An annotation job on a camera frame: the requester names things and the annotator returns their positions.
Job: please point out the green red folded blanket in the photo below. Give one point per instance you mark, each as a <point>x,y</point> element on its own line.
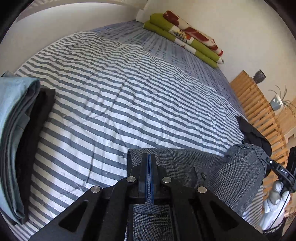
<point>180,32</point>

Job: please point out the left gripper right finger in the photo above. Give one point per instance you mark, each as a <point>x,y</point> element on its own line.
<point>196,214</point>

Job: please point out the grey tweed trousers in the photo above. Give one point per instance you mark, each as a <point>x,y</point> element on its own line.
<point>235,178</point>

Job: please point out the blue white striped quilt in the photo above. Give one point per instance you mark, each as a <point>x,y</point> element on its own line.
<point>119,87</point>

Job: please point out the dark ceramic vase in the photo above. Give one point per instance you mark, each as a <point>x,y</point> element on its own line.
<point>259,76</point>

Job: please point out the wooden slatted headboard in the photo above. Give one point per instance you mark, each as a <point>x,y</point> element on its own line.
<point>260,114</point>

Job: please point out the black crumpled garment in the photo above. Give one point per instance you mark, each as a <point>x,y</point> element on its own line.
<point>254,144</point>

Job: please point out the white gloved right hand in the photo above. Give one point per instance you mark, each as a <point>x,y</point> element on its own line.
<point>274,207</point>

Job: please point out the light blue folded garment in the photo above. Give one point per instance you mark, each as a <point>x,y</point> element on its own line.
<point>18,95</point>

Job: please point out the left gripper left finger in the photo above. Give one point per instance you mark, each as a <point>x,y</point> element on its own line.
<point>100,213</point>

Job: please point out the black folded garment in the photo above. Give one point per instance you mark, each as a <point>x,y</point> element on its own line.
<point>28,145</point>

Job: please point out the potted spider plant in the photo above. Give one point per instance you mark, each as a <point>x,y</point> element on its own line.
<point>278,101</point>

